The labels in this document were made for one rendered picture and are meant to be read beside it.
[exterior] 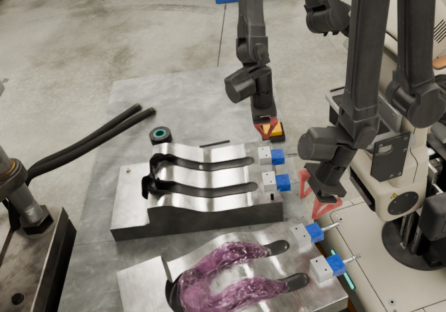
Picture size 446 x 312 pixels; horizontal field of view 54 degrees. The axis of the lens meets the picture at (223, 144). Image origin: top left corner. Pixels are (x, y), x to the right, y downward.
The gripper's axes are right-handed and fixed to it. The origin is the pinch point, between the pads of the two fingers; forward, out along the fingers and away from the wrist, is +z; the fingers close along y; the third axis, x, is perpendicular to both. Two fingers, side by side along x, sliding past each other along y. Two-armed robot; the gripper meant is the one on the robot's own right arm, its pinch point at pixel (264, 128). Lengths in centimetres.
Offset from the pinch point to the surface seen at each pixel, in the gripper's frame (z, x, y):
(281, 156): 10.8, 4.5, 1.4
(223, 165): 13.5, -13.5, -0.7
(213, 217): 16.0, -17.5, 17.4
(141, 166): 15.8, -40.7, -6.8
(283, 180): 10.9, 3.4, 11.1
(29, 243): 24, -76, 13
